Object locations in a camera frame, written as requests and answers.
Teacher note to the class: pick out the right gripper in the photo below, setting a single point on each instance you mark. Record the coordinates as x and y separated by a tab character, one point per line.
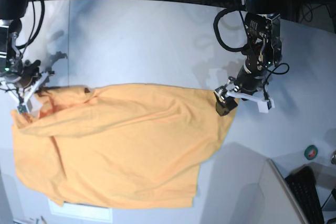
21	74

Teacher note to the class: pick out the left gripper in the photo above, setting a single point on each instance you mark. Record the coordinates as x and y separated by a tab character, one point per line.
247	83

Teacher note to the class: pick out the yellow t-shirt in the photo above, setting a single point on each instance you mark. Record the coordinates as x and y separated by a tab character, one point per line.
126	146

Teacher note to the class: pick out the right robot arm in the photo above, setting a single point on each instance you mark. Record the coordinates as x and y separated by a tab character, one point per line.
11	13

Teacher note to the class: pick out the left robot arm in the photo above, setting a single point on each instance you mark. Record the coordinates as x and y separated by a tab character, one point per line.
261	24

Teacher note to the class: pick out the green tape roll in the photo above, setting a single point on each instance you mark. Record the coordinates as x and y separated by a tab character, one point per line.
311	152

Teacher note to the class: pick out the black keyboard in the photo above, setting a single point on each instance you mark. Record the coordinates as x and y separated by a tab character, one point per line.
303	186

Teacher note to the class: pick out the white label on table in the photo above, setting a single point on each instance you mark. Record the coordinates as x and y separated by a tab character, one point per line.
83	212

